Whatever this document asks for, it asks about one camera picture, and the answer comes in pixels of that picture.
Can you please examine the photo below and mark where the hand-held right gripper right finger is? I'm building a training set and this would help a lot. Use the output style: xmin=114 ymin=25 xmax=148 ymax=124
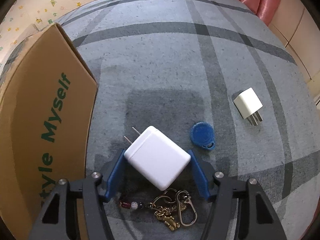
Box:
xmin=187 ymin=149 xmax=288 ymax=240

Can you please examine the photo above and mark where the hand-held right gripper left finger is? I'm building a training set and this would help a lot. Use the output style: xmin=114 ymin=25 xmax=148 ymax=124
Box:
xmin=29 ymin=149 xmax=128 ymax=240

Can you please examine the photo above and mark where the blue key fob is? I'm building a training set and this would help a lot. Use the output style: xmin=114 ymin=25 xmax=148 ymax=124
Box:
xmin=189 ymin=122 xmax=216 ymax=152

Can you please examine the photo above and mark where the large white charger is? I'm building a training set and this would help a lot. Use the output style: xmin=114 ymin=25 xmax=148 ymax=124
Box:
xmin=124 ymin=126 xmax=192 ymax=191

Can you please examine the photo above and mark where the metal keychain with charms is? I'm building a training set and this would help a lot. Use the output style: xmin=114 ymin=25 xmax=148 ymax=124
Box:
xmin=119 ymin=189 xmax=198 ymax=231

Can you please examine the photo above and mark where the brown cardboard box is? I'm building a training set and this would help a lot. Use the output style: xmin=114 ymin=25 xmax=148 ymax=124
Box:
xmin=0 ymin=22 xmax=98 ymax=240

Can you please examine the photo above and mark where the small white charger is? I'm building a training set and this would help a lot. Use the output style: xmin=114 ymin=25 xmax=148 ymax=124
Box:
xmin=233 ymin=87 xmax=263 ymax=127

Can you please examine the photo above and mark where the beige wardrobe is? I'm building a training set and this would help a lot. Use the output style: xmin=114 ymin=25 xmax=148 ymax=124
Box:
xmin=268 ymin=0 xmax=320 ymax=105

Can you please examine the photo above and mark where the pink satin curtain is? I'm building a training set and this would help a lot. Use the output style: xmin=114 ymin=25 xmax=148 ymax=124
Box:
xmin=202 ymin=0 xmax=288 ymax=27

